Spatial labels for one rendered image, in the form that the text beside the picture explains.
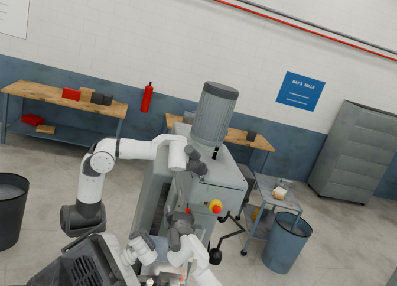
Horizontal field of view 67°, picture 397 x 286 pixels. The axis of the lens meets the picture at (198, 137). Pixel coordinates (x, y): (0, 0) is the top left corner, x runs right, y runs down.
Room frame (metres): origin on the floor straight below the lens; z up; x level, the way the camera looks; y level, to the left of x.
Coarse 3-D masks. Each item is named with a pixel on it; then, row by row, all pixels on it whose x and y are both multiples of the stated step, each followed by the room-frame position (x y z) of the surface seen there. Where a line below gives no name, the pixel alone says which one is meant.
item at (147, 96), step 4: (148, 88) 5.29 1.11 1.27; (152, 88) 5.33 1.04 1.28; (144, 92) 5.31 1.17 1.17; (148, 92) 5.29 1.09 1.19; (144, 96) 5.30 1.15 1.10; (148, 96) 5.30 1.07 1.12; (144, 100) 5.29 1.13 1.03; (148, 100) 5.31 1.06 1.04; (144, 104) 5.29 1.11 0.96; (148, 104) 5.32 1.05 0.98; (140, 108) 5.34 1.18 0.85; (144, 108) 5.29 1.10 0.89; (148, 108) 5.36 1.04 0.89; (144, 112) 5.32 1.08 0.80
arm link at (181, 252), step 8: (176, 232) 0.95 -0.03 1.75; (184, 232) 0.97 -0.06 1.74; (192, 232) 0.99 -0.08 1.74; (176, 240) 0.91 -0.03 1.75; (184, 240) 0.92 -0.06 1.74; (176, 248) 0.89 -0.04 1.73; (184, 248) 0.90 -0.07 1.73; (168, 256) 0.90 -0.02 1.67; (176, 256) 0.89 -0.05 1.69; (184, 256) 0.89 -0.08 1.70; (176, 264) 0.89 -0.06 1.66
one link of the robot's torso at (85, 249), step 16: (80, 240) 0.87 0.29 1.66; (96, 240) 0.82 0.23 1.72; (112, 240) 0.93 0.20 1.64; (64, 256) 0.75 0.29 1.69; (80, 256) 0.75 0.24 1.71; (96, 256) 0.75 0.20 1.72; (112, 256) 0.84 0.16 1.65; (48, 272) 0.73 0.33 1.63; (64, 272) 0.72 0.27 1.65; (80, 272) 0.72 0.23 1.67; (96, 272) 0.72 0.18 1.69; (112, 272) 0.76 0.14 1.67; (128, 272) 0.87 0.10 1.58
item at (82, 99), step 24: (24, 96) 4.20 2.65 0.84; (48, 96) 4.41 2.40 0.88; (72, 96) 4.58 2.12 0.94; (96, 96) 4.73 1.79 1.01; (24, 120) 4.62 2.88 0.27; (120, 120) 4.57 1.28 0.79; (168, 120) 5.06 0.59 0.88; (192, 120) 5.12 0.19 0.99; (240, 144) 5.07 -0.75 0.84; (264, 144) 5.35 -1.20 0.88; (264, 168) 5.24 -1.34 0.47
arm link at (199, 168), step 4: (196, 164) 1.08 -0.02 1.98; (200, 164) 1.12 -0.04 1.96; (204, 164) 1.14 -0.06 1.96; (188, 168) 1.06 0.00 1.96; (192, 168) 1.07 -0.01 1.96; (196, 168) 1.10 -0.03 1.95; (200, 168) 1.13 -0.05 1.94; (204, 168) 1.13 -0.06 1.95; (196, 172) 1.11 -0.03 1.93; (200, 172) 1.13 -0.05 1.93; (204, 172) 1.13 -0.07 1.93
